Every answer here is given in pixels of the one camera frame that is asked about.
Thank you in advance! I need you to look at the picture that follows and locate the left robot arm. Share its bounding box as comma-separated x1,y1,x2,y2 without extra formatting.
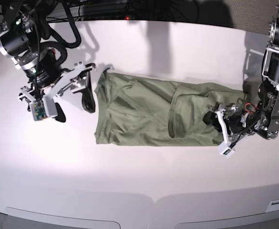
203,6,279,157

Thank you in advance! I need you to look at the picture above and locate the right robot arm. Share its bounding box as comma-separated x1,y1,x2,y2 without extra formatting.
0,0,96,123

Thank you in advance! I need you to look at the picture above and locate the black power strip red light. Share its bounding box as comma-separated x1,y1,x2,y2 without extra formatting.
80,7,133,21

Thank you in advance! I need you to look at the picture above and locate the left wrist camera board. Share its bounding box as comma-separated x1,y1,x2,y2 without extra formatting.
217,142,235,158

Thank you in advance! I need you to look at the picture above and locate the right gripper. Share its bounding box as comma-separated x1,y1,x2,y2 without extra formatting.
18,62,96,123

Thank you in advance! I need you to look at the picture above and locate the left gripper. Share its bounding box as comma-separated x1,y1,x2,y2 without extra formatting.
203,102,246,149

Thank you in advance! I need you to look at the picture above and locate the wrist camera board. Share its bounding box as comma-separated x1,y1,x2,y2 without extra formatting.
29,98,58,121
217,142,235,158

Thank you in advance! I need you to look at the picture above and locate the sage green T-shirt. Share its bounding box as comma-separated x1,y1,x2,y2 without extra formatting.
95,72,246,146

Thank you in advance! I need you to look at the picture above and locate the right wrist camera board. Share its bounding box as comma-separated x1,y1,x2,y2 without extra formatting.
29,98,58,121

